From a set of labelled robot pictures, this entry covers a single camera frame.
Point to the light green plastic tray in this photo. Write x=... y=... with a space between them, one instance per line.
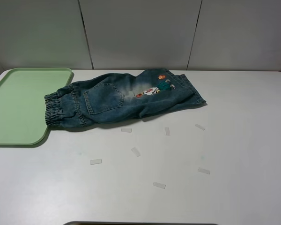
x=22 y=105

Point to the clear tape strip lower left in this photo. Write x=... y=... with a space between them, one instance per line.
x=95 y=161

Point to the clear tape strip lower right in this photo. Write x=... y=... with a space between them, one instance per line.
x=202 y=170

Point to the clear tape strip bottom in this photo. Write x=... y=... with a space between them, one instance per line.
x=159 y=185

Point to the blue children's denim shorts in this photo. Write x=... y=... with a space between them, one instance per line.
x=116 y=97

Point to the clear tape strip far right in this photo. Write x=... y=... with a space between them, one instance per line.
x=199 y=126

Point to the clear tape strip tilted middle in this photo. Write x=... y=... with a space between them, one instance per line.
x=136 y=151

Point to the clear tape strip centre left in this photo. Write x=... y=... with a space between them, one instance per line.
x=126 y=130

